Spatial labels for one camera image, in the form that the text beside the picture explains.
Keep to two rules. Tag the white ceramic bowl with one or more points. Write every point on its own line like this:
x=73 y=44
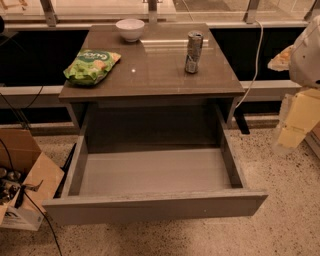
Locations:
x=130 y=29

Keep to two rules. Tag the open grey top drawer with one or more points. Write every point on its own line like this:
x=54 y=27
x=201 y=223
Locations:
x=153 y=163

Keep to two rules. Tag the silver drink can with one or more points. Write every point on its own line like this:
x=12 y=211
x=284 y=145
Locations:
x=194 y=49

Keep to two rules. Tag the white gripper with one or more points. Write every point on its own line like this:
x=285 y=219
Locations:
x=306 y=61

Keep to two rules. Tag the green rice chip bag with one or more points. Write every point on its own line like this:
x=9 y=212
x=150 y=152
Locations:
x=90 y=66

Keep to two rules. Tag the cardboard box with junk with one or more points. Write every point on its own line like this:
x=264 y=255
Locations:
x=20 y=152

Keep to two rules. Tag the grey cabinet with glossy top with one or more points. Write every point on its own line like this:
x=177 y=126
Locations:
x=154 y=67

